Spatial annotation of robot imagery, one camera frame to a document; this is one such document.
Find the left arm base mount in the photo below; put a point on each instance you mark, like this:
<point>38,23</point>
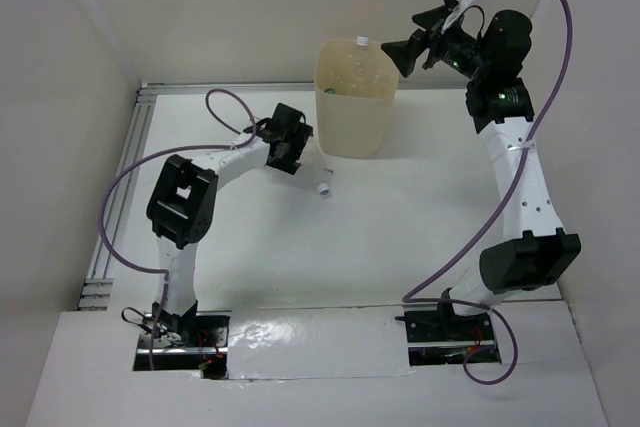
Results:
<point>203,349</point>

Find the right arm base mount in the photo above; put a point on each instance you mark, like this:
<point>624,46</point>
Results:
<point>433,340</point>

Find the beige plastic bin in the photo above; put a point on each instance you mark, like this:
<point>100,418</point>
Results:
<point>351,127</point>

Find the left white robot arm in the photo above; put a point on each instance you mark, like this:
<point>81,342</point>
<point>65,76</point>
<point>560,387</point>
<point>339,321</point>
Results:
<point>182,203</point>

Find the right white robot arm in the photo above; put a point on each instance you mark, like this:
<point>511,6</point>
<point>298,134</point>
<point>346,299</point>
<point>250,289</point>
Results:
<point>536,249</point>

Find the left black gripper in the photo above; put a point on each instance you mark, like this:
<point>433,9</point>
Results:
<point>288,163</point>

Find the clear bottle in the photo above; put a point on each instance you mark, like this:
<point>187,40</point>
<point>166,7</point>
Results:
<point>317,179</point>
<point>376,86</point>
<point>361,62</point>

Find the aluminium frame rail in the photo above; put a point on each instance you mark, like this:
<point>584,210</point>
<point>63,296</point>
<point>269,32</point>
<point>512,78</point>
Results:
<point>389,222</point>

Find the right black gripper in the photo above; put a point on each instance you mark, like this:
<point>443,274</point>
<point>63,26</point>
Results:
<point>405,53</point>

